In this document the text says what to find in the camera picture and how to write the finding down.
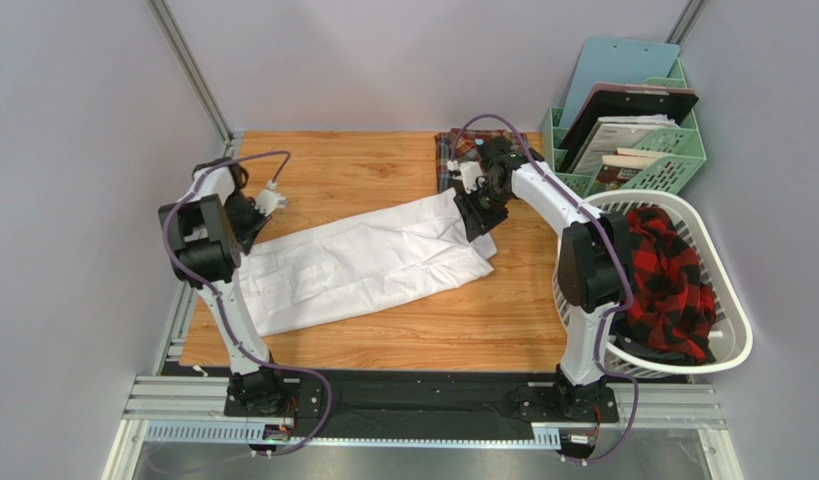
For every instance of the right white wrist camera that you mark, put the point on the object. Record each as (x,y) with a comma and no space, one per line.
(463,176)

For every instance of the black clipboard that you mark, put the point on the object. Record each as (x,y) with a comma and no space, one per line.
(616,99)

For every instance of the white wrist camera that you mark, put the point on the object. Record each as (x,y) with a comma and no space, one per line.
(463,176)
(269,200)

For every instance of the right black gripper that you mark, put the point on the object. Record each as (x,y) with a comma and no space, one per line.
(478,217)

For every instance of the white booklet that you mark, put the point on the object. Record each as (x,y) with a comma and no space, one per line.
(611,132)

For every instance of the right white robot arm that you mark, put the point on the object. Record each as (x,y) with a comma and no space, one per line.
(593,269)

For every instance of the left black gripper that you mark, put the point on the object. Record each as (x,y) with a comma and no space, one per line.
(245,235)

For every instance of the aluminium frame rail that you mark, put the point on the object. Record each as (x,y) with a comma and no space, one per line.
(671,427)

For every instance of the dark red book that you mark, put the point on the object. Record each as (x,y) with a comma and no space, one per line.
(622,166)

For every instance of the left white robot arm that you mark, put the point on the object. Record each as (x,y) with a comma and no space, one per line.
(206,234)

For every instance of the folded plaid shirt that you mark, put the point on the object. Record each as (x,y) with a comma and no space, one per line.
(452,151)

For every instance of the blue clipboard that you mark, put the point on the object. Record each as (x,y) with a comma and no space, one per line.
(614,60)

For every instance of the red black plaid shirt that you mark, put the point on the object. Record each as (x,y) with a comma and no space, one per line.
(674,308)

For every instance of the green desk organizer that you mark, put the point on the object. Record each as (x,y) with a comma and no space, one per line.
(684,146)

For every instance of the white long sleeve shirt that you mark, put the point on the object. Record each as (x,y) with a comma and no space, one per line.
(362,265)

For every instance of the white laundry basket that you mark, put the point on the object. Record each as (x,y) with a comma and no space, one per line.
(730,339)

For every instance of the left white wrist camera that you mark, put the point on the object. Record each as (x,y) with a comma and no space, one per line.
(269,200)

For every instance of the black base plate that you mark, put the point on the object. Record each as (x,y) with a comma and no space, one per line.
(438,405)

